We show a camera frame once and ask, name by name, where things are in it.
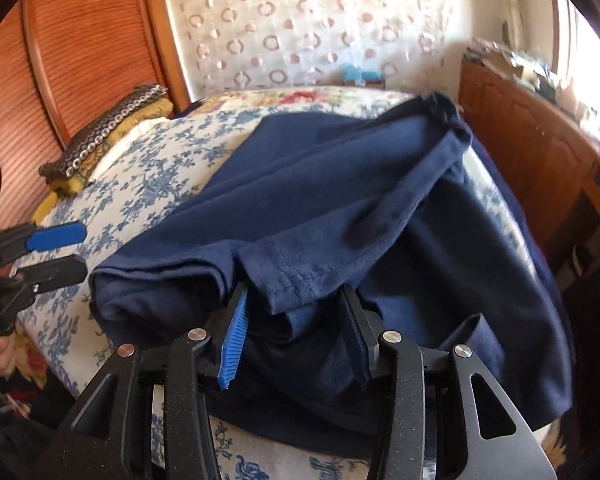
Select rose floral blanket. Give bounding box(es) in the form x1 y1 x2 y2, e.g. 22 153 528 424
7 85 573 466

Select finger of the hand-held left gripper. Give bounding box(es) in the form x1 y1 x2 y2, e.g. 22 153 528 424
0 222 87 267
10 254 89 292

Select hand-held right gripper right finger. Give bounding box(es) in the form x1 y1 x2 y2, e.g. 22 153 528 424
341 285 558 480

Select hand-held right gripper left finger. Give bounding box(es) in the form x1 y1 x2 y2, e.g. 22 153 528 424
55 282 251 480

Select blue box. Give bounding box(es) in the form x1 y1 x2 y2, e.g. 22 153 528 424
342 62 386 86

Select wooden cabinet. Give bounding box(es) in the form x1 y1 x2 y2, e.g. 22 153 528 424
457 55 600 261

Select navy blanket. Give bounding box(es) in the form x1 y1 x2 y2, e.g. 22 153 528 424
475 140 581 411

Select navy t-shirt with orange print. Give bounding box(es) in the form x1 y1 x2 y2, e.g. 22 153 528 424
87 92 576 436

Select pile of papers and boxes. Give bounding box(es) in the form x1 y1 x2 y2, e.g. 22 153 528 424
467 35 566 96

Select circle patterned sheer curtain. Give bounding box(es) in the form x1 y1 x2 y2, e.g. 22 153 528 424
157 0 461 103

